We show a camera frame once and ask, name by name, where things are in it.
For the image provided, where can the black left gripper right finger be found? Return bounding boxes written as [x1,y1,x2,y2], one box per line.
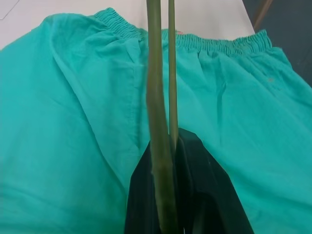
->
[173,127,254,234]

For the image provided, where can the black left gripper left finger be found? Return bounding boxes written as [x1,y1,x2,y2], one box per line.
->
[125,140,162,234]

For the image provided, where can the teal green shorts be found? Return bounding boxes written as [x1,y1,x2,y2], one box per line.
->
[0,6,312,234]

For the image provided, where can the brown slanted pole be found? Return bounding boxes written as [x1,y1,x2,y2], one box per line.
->
[253,0,274,29]

